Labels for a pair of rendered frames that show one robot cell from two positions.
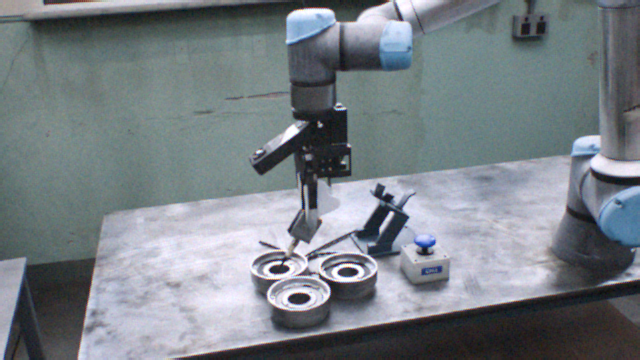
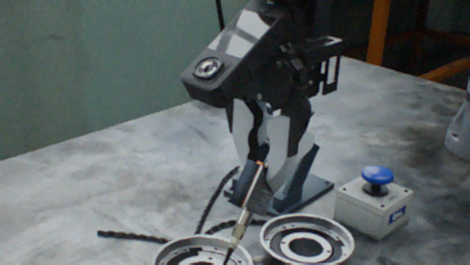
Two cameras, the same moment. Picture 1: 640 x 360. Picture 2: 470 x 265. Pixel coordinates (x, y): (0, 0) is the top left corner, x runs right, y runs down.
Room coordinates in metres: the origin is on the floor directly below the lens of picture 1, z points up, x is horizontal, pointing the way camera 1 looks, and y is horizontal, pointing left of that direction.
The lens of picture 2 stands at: (0.59, 0.37, 1.23)
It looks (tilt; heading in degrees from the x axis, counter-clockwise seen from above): 24 degrees down; 325
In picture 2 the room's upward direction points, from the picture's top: 3 degrees clockwise
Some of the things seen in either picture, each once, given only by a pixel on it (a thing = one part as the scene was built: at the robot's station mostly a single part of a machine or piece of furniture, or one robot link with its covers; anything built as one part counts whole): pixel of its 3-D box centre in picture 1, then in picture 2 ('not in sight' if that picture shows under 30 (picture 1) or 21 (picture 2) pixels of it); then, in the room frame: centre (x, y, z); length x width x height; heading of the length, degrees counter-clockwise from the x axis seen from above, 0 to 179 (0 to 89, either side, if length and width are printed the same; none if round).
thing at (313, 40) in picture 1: (313, 46); not in sight; (1.03, 0.00, 1.23); 0.09 x 0.08 x 0.11; 84
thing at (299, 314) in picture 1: (299, 302); not in sight; (0.94, 0.04, 0.82); 0.10 x 0.10 x 0.04
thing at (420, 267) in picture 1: (427, 260); (375, 202); (1.06, -0.19, 0.82); 0.08 x 0.07 x 0.05; 102
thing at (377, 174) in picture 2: (424, 249); (375, 186); (1.06, -0.19, 0.85); 0.04 x 0.04 x 0.05
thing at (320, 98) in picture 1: (312, 95); not in sight; (1.04, 0.00, 1.15); 0.08 x 0.08 x 0.05
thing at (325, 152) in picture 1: (319, 142); (287, 38); (1.04, 0.00, 1.07); 0.09 x 0.08 x 0.12; 105
